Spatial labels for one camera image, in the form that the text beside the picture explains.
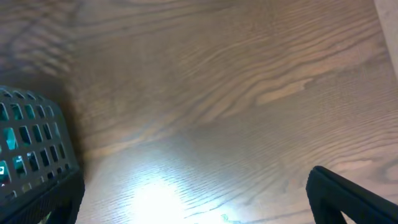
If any green Nescafe coffee bag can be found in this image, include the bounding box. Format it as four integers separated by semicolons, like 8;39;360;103
0;102;62;187

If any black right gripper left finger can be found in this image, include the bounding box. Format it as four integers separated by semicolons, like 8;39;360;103
1;169;85;224

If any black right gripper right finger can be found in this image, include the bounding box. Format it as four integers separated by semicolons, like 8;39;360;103
306;166;397;224

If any grey plastic basket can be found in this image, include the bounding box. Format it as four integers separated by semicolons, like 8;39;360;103
1;86;80;205

